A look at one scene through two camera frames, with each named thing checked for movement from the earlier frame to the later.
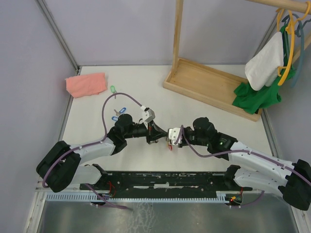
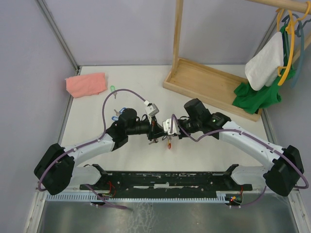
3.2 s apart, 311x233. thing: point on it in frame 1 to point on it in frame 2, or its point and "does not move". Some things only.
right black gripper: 182,144 to 182,135
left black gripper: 154,132 does not move
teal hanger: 299,32 does not move
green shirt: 251,100 does not move
